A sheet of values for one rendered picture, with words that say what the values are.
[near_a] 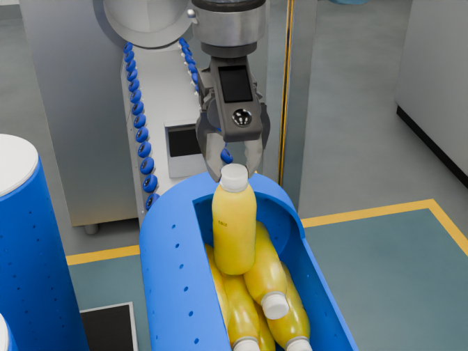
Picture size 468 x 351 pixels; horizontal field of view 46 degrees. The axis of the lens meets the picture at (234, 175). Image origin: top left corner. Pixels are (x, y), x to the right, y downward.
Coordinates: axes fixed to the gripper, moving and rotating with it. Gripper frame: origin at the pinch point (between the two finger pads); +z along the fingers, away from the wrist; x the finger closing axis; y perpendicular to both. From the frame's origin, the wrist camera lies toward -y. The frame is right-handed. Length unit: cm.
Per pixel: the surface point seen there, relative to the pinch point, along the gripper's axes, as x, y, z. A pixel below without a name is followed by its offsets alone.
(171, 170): 5, 51, 34
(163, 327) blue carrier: 12.9, -14.0, 13.0
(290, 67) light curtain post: -29, 65, 15
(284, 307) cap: -5.8, -9.0, 19.6
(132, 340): 23, 65, 114
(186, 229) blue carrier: 7.6, -1.2, 7.8
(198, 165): -2, 51, 33
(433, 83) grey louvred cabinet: -150, 179, 90
